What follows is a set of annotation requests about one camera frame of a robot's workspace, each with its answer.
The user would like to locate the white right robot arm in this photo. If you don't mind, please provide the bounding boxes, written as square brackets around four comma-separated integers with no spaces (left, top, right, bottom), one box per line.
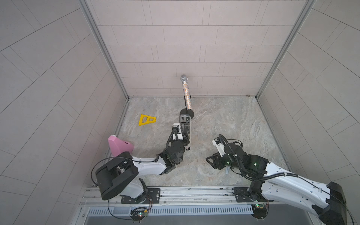
[206,136,347,225]

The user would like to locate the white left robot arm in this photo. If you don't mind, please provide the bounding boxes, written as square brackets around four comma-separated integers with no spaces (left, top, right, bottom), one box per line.
[95,140,188,202]

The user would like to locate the yellow triangle plastic piece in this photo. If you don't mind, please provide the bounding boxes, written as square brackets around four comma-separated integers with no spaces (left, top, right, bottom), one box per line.
[138,114,157,126]

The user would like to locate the white vent grille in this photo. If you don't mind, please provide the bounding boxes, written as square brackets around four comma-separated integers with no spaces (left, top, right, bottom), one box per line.
[88,205,254,217]

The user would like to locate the right circuit board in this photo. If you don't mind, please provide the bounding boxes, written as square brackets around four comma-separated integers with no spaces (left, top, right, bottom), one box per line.
[251,203,268,220]

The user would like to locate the circuit board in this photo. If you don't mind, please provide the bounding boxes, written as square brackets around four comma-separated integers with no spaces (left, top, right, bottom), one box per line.
[130,207,149,222]
[251,203,268,220]

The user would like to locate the black microphone stand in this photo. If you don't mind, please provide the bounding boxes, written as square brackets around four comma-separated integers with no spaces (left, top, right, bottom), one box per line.
[180,94,195,119]

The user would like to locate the pink plastic block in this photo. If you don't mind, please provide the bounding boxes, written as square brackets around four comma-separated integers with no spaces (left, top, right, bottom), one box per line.
[108,135,135,157]

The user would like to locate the left circuit board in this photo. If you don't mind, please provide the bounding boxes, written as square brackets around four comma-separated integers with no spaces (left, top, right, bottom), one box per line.
[130,207,149,222]

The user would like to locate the glitter silver microphone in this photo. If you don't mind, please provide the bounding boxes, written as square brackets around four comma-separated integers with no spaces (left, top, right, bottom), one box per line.
[181,75,192,110]

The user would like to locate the aluminium corner profile right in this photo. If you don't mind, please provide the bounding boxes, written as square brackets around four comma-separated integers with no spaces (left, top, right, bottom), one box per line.
[256,0,316,100]

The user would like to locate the aluminium corner profile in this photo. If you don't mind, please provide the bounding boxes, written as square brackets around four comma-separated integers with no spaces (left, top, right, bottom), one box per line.
[256,0,316,100]
[79,0,129,102]

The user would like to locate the aluminium corner profile left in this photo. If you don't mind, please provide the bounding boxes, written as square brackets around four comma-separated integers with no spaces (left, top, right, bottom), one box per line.
[79,0,129,102]

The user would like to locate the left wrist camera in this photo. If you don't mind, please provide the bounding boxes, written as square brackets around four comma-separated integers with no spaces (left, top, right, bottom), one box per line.
[171,123,184,141]

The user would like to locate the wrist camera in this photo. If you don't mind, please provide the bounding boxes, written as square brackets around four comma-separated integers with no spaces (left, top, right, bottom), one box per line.
[171,123,184,141]
[212,137,225,157]

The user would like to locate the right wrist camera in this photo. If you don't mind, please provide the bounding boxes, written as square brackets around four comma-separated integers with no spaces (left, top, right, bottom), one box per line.
[212,137,225,157]

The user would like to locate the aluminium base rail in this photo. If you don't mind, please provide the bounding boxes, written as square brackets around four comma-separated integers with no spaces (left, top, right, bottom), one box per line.
[80,184,314,207]

